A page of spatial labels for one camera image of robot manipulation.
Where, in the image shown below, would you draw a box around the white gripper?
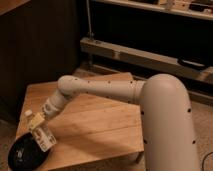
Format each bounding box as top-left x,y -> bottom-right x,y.
28,104 -> 57,131

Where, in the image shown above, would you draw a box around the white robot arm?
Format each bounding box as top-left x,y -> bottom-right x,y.
28,74 -> 201,171

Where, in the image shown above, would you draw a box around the black ceramic bowl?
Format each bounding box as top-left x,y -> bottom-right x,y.
7,133 -> 50,171

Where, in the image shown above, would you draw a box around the wooden table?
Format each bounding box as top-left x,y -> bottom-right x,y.
15,71 -> 145,171

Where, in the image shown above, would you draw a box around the metal pole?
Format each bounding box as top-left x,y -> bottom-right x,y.
86,0 -> 94,40

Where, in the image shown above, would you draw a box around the black object on shelf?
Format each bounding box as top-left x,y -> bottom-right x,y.
177,59 -> 209,70

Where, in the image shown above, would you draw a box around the wooden shelf rack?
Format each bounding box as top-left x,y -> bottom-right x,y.
80,0 -> 213,85

